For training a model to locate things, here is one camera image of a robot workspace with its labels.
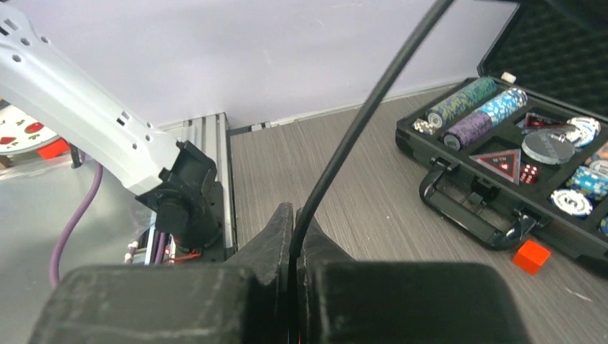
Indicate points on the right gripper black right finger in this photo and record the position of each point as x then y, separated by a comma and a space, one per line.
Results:
343, 300

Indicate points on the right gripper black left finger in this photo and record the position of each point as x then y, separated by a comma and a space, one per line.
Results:
241, 300

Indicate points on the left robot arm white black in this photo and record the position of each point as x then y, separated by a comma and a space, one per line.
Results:
44, 83

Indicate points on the small orange cube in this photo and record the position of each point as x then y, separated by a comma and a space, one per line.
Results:
531, 256

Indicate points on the black poker chip case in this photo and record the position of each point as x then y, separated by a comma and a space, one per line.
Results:
521, 150

